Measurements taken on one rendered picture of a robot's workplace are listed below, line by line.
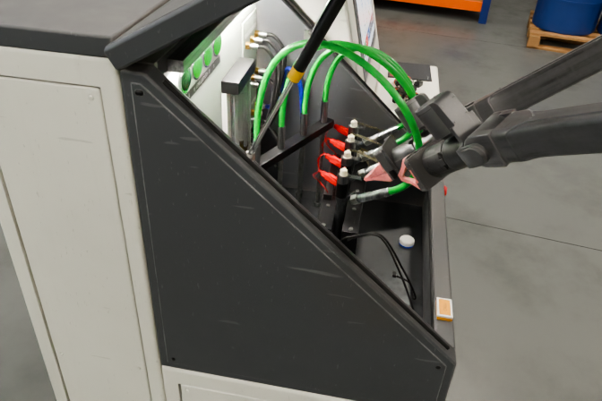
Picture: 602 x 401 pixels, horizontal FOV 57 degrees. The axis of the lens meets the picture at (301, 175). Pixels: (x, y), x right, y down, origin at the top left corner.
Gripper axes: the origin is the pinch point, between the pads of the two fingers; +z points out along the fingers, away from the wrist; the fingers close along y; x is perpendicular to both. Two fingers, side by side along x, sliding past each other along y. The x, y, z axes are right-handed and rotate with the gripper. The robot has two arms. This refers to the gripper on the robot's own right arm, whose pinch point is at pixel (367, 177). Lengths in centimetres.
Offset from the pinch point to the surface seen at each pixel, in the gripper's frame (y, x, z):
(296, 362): -16.1, 35.7, 15.8
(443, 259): -25.0, 0.6, -3.3
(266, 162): 15.9, 4.7, 16.5
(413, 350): -24.0, 30.5, -5.1
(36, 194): 39, 47, 26
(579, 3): -81, -469, 9
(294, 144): 14.5, -5.8, 14.9
